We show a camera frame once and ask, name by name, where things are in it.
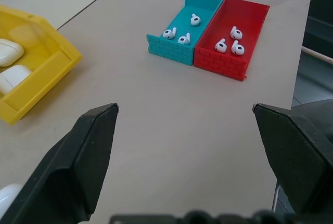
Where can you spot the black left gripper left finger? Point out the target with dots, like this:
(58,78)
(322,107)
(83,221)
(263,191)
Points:
(70,161)

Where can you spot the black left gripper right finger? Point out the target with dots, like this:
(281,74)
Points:
(296,151)

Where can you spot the yellow plastic bin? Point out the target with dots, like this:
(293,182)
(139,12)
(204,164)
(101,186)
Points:
(39,63)

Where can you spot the wooden stick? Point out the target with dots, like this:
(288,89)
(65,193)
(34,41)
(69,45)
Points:
(318,55)

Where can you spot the white earbud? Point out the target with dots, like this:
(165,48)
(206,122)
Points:
(169,33)
(184,39)
(220,46)
(236,33)
(195,20)
(237,49)

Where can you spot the red brick-pattern tray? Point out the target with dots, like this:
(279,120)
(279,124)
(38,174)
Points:
(231,44)

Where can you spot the teal brick-pattern tray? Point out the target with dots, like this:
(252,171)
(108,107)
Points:
(182,31)

